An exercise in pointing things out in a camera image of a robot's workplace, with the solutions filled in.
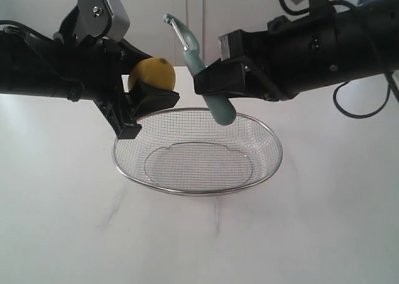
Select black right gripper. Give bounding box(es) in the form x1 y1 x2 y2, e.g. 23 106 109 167
193 15 343 102

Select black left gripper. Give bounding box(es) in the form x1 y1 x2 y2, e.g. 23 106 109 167
54 6 180 140

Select yellow lemon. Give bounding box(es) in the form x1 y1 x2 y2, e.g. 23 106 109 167
128 57 176 91

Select teal handled peeler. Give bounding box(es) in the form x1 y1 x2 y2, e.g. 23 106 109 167
163 13 236 126

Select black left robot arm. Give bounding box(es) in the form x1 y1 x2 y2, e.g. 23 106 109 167
1 7 180 139

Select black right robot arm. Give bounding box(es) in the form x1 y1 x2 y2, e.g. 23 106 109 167
194 0 398 102

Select oval wire mesh basket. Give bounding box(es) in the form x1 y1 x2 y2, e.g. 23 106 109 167
112 107 283 196

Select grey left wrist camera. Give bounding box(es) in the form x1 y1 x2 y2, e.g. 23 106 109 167
74 0 130 42

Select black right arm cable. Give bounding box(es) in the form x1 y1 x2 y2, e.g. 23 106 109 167
277 0 399 119

